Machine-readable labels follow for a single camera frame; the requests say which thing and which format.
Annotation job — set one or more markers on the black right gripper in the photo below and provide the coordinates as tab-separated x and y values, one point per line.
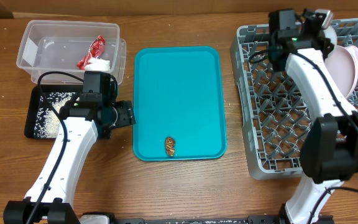
311	20

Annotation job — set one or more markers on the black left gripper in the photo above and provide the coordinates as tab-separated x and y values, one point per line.
127	113

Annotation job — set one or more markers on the white napkin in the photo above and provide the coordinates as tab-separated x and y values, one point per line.
97	64

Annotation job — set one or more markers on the grey bowl with rice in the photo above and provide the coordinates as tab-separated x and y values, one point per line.
330	33

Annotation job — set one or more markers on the red snack wrapper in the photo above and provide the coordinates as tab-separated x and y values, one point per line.
95	50

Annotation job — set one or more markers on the pink round plate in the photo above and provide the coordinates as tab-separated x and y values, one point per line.
341	67

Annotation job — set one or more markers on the brown food scrap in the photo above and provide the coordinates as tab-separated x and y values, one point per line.
170	146

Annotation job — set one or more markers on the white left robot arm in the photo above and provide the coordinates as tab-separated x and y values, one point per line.
52	194

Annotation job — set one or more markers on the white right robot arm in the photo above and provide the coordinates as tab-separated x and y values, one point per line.
329	154

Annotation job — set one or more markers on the grey dishwasher rack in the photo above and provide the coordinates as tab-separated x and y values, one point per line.
275	117

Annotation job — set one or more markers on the spilled white rice pile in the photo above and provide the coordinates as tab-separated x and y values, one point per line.
46	122

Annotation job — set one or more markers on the black plastic tray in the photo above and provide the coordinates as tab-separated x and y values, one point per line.
33	112

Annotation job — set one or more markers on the clear plastic bin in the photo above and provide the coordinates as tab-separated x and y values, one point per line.
49	45

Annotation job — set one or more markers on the teal serving tray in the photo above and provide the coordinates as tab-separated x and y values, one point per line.
178	93

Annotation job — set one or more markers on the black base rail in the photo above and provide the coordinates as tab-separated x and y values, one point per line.
197	220

